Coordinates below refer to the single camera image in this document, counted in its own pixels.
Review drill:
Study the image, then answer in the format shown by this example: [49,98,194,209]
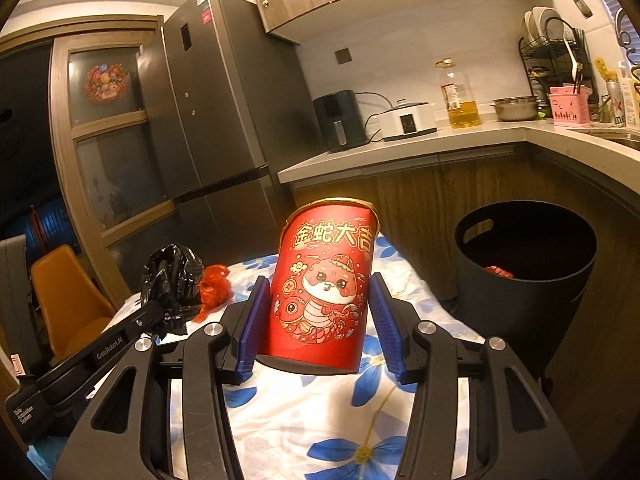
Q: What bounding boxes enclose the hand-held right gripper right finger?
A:
[369,272,591,480]

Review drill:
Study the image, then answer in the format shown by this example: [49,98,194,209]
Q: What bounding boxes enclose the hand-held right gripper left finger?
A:
[52,275,271,480]

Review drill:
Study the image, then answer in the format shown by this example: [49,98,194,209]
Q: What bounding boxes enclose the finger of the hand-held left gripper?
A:
[145,290,201,336]

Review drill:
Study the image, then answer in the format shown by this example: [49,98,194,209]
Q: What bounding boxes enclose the black plastic bag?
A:
[140,244,206,338]

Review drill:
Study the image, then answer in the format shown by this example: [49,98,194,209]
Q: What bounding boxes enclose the red printed cardboard canister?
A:
[255,197,379,375]

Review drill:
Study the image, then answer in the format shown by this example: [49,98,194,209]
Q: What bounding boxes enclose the black round trash bin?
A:
[452,200,598,396]

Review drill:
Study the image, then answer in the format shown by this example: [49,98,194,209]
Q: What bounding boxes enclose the red crinkled plastic wrapper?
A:
[192,264,232,323]

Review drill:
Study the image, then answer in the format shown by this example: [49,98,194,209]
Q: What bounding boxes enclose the orange chair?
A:
[30,244,118,361]

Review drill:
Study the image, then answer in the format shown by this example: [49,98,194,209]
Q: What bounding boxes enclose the blue floral tablecloth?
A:
[30,230,471,480]

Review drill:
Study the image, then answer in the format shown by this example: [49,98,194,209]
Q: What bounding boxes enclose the wooden lower cabinet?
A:
[290,140,640,461]

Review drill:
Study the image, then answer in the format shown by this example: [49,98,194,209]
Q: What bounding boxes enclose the blue striped object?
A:
[25,200,76,251]

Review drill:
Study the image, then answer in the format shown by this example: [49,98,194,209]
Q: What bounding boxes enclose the wooden glass panel door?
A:
[47,35,181,311]

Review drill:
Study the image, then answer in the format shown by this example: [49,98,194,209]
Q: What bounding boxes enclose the white electric cooker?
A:
[375,99,438,142]

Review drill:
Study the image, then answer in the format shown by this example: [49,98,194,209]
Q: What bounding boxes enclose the grey steel refrigerator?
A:
[136,0,311,261]

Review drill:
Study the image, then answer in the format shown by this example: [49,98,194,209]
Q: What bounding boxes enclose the black air fryer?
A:
[312,90,368,153]

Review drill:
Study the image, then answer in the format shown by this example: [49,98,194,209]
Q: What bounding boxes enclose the cooking oil bottle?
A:
[434,59,481,130]

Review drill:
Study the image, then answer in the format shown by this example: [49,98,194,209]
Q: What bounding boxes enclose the red round door decoration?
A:
[86,62,126,103]

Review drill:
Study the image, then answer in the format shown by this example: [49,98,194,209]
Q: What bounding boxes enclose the steel mixing bowl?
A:
[490,96,540,122]

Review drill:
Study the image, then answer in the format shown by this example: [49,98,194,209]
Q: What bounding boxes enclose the pink utensil holder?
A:
[547,86,591,127]

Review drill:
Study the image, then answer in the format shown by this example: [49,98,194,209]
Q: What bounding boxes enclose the white bottle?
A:
[617,62,640,128]

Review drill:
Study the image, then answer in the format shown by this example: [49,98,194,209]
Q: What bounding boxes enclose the white plates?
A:
[522,6,563,41]

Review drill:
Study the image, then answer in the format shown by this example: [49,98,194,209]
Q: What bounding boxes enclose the chrome faucet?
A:
[614,7,640,61]

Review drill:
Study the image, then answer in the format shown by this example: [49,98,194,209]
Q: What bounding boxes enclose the black power cable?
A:
[356,91,401,142]

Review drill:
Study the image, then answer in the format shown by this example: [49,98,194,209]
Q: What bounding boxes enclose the black wire dish rack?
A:
[517,6,598,111]

